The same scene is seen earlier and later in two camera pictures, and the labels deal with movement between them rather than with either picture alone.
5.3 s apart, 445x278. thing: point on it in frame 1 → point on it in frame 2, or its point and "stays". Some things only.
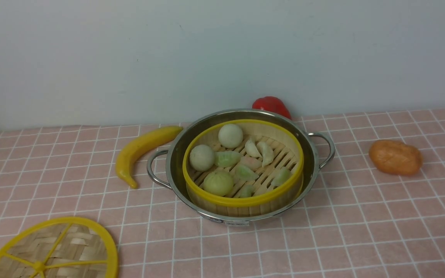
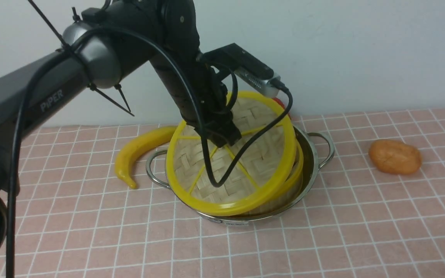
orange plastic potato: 395,156 stays
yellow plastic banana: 125,156 stays
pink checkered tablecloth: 359,222 stays
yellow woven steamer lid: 62,247 → 243,176
